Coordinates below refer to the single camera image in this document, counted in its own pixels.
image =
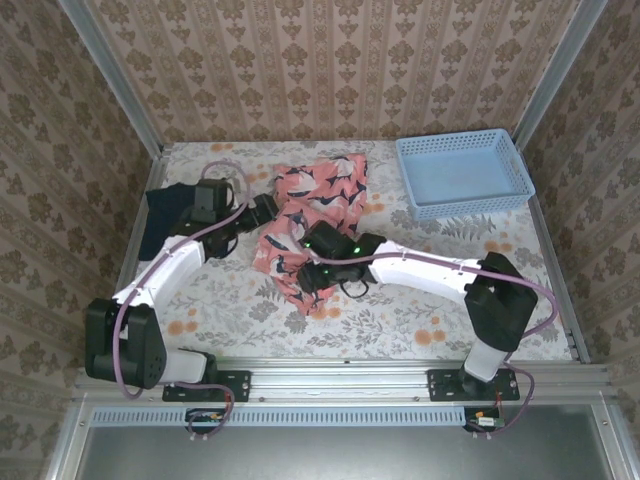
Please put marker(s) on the aluminium table side rail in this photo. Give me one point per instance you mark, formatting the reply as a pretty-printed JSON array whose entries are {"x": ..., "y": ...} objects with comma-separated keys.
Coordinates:
[
  {"x": 152, "y": 170},
  {"x": 560, "y": 280}
]

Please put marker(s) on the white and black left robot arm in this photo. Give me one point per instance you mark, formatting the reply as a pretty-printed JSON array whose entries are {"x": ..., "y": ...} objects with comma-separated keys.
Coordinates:
[{"x": 145, "y": 345}]

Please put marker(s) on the floral patterned table cover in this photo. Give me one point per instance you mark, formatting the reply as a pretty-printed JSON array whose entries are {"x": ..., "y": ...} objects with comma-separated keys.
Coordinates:
[{"x": 400, "y": 320}]

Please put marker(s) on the aluminium frame post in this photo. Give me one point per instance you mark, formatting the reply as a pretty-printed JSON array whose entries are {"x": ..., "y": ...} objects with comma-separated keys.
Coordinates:
[
  {"x": 555, "y": 75},
  {"x": 115, "y": 75}
]

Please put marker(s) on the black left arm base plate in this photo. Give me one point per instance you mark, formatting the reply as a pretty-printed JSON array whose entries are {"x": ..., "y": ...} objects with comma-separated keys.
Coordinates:
[{"x": 235, "y": 385}]

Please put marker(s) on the grey metal panel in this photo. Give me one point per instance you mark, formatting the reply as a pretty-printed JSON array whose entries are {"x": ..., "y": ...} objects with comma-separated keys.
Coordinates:
[{"x": 340, "y": 455}]

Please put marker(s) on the navy blue garment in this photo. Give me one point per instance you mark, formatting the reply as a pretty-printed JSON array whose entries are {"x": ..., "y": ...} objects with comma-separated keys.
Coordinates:
[{"x": 160, "y": 220}]

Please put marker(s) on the light blue plastic basket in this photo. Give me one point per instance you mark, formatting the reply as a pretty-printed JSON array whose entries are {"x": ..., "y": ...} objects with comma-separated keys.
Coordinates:
[{"x": 460, "y": 175}]

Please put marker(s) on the wide aluminium base rail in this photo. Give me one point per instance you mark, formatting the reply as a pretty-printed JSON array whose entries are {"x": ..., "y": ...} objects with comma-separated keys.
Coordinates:
[{"x": 340, "y": 380}]

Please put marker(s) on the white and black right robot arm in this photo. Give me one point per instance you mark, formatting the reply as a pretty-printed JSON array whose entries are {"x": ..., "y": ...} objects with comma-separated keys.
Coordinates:
[{"x": 500, "y": 310}]

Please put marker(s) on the pink patterned garment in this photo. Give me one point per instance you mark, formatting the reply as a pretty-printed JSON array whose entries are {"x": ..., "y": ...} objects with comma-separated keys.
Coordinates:
[{"x": 325, "y": 185}]

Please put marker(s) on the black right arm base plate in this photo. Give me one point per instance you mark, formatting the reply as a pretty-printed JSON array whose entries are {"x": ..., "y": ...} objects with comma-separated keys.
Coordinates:
[{"x": 442, "y": 385}]

